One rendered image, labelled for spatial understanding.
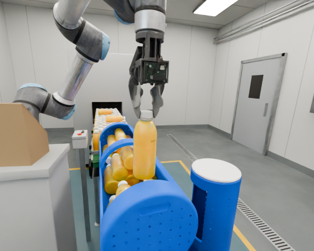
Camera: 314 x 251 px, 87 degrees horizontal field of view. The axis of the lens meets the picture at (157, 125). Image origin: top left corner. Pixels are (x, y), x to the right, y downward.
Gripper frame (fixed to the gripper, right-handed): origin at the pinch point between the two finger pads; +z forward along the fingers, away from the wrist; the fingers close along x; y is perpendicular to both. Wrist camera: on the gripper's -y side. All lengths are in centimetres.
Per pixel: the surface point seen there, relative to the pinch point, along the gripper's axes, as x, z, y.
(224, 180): 47, 39, -15
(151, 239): -0.9, 33.0, 11.3
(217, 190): 44, 44, -15
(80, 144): -28, 39, -89
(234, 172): 58, 39, -20
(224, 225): 50, 66, -13
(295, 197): 249, 142, -84
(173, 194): 5.1, 20.3, 11.1
